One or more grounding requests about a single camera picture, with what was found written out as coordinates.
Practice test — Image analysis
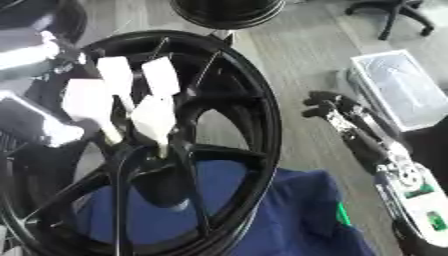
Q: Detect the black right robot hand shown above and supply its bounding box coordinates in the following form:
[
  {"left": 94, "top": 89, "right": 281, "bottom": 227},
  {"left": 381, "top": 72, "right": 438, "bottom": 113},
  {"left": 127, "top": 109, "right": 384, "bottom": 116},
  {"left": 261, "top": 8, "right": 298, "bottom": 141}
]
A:
[{"left": 301, "top": 90, "right": 412, "bottom": 175}]

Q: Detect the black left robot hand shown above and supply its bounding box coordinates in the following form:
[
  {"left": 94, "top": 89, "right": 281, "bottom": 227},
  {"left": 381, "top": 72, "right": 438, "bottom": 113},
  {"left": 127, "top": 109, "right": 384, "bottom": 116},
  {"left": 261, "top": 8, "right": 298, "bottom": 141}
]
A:
[{"left": 73, "top": 117, "right": 119, "bottom": 148}]

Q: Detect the white pin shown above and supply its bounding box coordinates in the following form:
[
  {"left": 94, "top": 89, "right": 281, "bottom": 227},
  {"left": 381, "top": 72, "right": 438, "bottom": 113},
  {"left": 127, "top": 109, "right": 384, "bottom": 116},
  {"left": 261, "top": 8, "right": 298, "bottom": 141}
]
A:
[
  {"left": 94, "top": 56, "right": 140, "bottom": 115},
  {"left": 127, "top": 95, "right": 179, "bottom": 160},
  {"left": 61, "top": 78, "right": 126, "bottom": 145},
  {"left": 140, "top": 56, "right": 182, "bottom": 98}
]

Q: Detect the black spoked wheel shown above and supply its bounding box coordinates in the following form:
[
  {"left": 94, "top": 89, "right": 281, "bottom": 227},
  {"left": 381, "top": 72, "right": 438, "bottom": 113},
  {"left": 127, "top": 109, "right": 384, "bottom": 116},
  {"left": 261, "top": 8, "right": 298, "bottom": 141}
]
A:
[{"left": 0, "top": 29, "right": 286, "bottom": 256}]

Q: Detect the black round wheel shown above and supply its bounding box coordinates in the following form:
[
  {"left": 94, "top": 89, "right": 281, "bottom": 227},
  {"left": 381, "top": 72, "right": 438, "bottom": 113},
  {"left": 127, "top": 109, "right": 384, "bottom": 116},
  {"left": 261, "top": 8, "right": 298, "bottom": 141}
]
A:
[{"left": 168, "top": 0, "right": 289, "bottom": 31}]

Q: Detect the white plastic box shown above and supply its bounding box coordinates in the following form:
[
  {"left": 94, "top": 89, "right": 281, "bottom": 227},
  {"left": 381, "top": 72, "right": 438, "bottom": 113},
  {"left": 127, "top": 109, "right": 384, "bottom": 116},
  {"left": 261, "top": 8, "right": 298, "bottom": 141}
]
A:
[{"left": 346, "top": 49, "right": 448, "bottom": 133}]

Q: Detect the black office chair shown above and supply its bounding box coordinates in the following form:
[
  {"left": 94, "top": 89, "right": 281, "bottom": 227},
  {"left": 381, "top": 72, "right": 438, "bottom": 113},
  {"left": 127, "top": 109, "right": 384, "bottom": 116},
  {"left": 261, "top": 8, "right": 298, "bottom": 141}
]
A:
[{"left": 343, "top": 0, "right": 438, "bottom": 41}]

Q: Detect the black cable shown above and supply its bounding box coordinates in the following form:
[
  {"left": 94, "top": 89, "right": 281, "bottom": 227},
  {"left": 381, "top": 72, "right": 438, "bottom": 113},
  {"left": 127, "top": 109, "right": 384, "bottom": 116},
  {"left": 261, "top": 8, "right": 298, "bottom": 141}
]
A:
[{"left": 110, "top": 145, "right": 151, "bottom": 256}]

